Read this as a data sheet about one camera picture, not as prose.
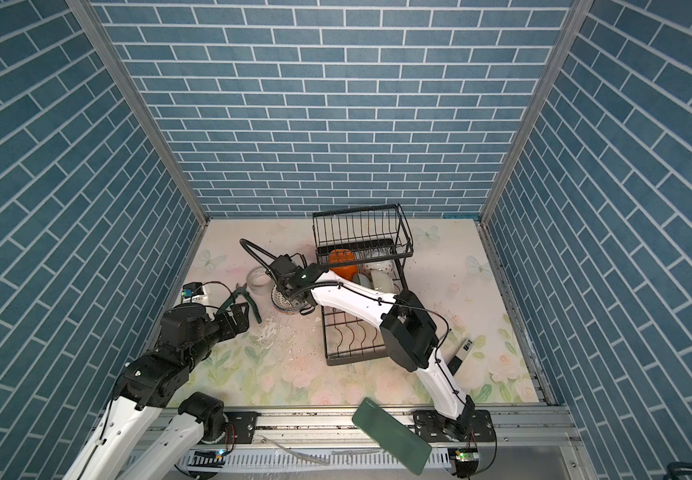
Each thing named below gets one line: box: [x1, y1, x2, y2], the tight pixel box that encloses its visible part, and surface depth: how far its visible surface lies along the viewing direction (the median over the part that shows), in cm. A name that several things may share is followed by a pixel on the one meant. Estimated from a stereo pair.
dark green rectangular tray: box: [352, 397, 433, 476], surface depth 74 cm
